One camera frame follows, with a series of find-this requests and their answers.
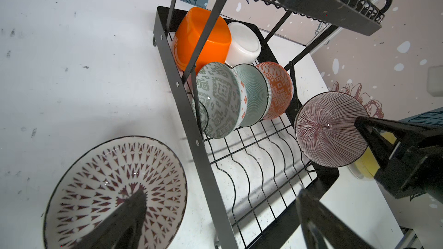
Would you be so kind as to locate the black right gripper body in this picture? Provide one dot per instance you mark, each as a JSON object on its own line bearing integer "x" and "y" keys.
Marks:
{"x": 413, "y": 172}

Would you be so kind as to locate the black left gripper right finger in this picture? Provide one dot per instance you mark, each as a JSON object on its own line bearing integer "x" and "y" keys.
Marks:
{"x": 320, "y": 227}

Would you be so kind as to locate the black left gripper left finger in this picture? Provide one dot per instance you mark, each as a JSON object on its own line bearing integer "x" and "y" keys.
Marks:
{"x": 120, "y": 230}

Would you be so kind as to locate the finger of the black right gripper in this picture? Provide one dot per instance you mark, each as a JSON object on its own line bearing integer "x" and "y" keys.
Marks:
{"x": 382, "y": 145}
{"x": 418, "y": 134}

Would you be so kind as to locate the red patterned ceramic bowl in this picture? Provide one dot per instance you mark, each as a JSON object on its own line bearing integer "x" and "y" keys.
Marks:
{"x": 282, "y": 88}

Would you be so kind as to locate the green patterned ceramic bowl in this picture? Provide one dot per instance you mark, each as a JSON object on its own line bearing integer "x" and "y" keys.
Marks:
{"x": 224, "y": 98}

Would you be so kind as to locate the white ceramic bowl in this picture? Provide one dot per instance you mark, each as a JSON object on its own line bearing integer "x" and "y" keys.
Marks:
{"x": 245, "y": 46}

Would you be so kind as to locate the orange plastic bowl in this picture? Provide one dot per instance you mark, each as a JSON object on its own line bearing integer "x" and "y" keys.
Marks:
{"x": 186, "y": 37}

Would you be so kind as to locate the yellow marker cup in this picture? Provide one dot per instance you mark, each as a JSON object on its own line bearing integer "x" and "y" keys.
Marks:
{"x": 365, "y": 167}

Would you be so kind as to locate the maroon triangle patterned bowl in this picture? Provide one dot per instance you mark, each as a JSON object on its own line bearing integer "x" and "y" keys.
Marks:
{"x": 106, "y": 176}

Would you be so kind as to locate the black wire dish rack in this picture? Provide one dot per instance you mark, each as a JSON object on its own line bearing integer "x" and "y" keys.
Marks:
{"x": 251, "y": 177}

